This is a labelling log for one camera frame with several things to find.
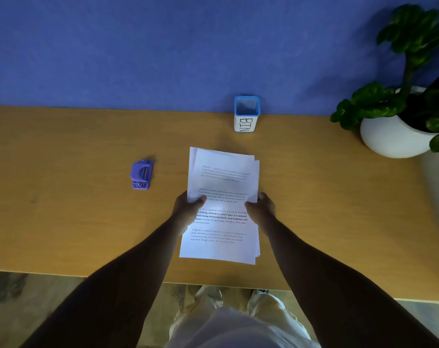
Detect person's left hand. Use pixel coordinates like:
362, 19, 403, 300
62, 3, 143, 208
170, 191, 207, 232

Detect person's right hand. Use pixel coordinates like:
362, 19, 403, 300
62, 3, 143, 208
244, 191, 276, 232

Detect white printed paper sheet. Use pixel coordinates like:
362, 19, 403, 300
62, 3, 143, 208
178, 147, 259, 266
188, 146, 261, 259

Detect purple hole punch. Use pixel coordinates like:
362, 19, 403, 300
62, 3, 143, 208
131, 159, 155, 191

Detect person's right forearm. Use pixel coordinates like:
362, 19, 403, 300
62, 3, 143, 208
261, 217, 439, 348

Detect person's left forearm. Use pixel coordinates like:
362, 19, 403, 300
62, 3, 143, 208
22, 217, 191, 348

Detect blue and white bin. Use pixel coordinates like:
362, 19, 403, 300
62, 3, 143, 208
233, 95, 260, 134

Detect cream trousers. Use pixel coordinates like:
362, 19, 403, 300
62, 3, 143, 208
174, 286, 304, 341

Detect white shirt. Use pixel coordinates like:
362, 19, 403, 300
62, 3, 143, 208
168, 306, 321, 348

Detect white round plant pot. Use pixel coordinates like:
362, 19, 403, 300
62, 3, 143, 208
360, 86, 439, 159

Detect green leafy plant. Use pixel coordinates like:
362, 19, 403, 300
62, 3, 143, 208
330, 3, 439, 155

